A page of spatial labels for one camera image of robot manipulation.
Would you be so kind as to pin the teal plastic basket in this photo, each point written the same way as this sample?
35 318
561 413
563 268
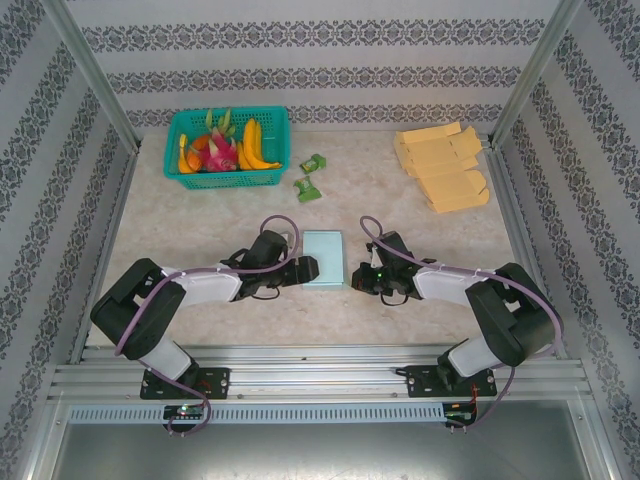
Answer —
225 181

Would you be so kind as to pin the pink dragon fruit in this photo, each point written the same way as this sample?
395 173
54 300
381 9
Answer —
217 152

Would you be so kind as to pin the left small circuit board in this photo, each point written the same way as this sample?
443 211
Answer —
185 411

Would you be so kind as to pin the green candy packet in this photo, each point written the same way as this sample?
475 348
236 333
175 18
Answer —
313 163
306 189

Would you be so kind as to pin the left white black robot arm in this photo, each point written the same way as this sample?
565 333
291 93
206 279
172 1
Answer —
210 285

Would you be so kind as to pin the left aluminium frame post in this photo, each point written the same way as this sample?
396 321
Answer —
90 75

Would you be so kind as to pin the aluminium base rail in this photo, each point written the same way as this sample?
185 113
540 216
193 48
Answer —
320 372

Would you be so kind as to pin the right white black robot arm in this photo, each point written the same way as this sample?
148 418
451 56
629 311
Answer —
450 282

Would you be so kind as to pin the right aluminium frame post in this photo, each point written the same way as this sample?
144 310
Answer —
537 70

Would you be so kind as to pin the yellow paper box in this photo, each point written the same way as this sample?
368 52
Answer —
440 150

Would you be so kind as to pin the round orange fruit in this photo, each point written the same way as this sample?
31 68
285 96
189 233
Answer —
198 144

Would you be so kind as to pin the single curved yellow banana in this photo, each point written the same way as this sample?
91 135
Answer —
187 164

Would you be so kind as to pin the aluminium frame post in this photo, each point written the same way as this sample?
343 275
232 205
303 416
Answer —
90 75
537 70

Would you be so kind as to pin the left aluminium side rail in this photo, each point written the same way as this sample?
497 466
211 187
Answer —
107 240

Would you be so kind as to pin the small circuit board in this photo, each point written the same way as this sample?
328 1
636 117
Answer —
460 412
185 411

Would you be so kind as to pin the aluminium side rail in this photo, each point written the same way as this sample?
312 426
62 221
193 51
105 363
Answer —
107 240
520 240

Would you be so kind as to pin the light blue paper box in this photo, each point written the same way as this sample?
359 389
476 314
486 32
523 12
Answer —
327 255

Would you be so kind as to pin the grey metal panel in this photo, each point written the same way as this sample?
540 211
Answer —
320 450

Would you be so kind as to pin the right small circuit board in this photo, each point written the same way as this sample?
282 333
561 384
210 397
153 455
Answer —
460 412

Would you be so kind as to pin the right aluminium side rail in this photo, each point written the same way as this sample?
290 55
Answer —
520 240

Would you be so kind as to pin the yellow banana bunch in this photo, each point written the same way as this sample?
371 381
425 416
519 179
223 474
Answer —
252 145

